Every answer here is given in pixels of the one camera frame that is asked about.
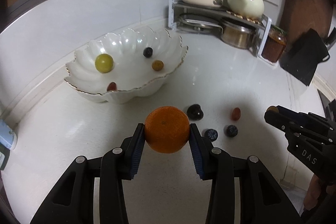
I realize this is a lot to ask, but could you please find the orange mandarin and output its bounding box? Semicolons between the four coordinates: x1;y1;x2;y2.
144;106;190;154

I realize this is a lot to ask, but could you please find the white counter shelf rack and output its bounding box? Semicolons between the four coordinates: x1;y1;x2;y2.
168;0;272;65

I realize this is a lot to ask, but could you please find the green apple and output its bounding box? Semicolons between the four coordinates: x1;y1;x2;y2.
95;54;114;73

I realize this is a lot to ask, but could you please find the white scalloped bowl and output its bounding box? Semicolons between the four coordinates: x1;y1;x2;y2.
64;27;189;104

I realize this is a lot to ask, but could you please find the glass jar of sauce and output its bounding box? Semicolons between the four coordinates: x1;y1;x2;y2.
262;25;287;63

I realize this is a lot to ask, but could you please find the black cleaver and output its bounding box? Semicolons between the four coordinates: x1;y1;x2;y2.
278;28;331;86

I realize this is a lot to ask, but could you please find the stainless steel pot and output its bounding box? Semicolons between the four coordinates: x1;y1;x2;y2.
220;18;257;49

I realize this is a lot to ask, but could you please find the steel pan lid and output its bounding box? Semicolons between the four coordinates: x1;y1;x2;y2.
180;13;224;32

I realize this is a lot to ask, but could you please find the green dish soap bottle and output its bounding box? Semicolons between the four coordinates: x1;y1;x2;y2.
0;151;8;171

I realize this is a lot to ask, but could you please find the blueberry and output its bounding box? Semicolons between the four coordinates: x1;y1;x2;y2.
226;125;239;138
204;129;218;141

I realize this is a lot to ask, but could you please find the dark wooden cutting board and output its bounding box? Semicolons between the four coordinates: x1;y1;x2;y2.
279;0;334;42

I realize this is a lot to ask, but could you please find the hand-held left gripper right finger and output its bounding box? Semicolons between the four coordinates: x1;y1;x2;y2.
189;123;302;224

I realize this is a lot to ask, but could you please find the person's right hand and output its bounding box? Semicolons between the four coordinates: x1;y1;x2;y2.
304;177;327;211

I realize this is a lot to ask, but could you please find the white pump soap bottle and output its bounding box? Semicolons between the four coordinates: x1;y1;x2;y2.
0;119;18;150

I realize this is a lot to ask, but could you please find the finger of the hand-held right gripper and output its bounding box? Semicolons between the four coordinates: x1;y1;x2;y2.
264;111;298;133
274;105;329;124

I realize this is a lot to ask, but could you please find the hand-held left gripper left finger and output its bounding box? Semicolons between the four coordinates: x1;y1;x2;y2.
30;123;146;224

